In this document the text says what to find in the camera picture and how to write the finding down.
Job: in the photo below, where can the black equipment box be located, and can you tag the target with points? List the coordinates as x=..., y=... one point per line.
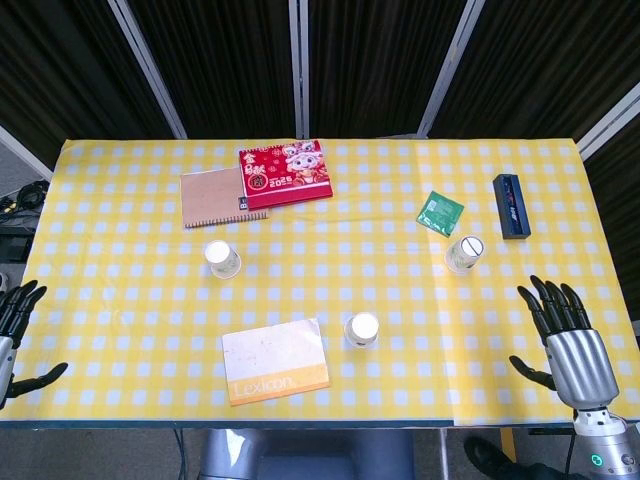
x=12, y=245

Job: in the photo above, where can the red desk calendar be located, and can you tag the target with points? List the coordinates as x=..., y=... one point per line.
x=285, y=175

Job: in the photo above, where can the green foil packet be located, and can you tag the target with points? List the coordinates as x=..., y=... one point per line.
x=440, y=212

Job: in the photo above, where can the black shoe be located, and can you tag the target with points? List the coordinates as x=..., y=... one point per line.
x=482, y=452

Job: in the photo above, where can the brown spiral notebook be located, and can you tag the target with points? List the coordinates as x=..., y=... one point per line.
x=210, y=200

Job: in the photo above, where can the yellow white checked tablecloth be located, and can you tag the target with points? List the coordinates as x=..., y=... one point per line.
x=150, y=310

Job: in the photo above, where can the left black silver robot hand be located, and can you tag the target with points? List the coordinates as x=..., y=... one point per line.
x=9, y=320

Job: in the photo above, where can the white paper cup with line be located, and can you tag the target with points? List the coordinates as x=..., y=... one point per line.
x=465, y=253

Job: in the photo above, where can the white orange Lexicon book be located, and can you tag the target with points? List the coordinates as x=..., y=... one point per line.
x=275, y=360

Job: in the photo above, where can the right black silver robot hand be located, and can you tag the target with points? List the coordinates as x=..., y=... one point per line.
x=582, y=362

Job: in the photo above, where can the black ribbed partition panel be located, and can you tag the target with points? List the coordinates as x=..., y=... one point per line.
x=60, y=75
x=620, y=210
x=375, y=65
x=225, y=65
x=550, y=65

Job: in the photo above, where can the dark blue pen box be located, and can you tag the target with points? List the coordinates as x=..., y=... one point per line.
x=511, y=205

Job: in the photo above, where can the white partition frame post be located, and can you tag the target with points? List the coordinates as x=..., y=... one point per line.
x=25, y=152
x=450, y=70
x=612, y=122
x=148, y=70
x=300, y=70

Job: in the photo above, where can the yellow table leg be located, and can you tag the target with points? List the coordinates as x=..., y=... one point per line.
x=508, y=447

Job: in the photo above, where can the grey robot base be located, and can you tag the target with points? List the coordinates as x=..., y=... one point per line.
x=230, y=455

